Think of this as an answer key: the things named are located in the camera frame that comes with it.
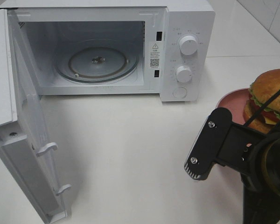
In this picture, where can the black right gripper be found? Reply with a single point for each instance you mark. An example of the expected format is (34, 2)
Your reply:
(262, 179)

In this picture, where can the white round door button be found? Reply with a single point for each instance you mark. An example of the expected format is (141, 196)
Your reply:
(180, 92)

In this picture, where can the white microwave door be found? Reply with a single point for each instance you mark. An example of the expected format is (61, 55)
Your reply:
(25, 147)

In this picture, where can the pink round plate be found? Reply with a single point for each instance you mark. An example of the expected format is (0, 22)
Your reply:
(235, 101)

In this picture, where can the white lower timer knob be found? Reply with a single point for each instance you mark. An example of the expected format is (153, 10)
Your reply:
(183, 74)

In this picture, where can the white upper power knob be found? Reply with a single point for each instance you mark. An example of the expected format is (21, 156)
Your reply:
(188, 44)

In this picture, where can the white microwave oven body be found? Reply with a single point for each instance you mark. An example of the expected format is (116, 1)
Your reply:
(53, 23)

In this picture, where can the white warning label sticker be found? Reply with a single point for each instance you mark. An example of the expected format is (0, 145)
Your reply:
(155, 54)

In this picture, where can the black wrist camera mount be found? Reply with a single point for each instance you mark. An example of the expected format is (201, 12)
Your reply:
(223, 142)

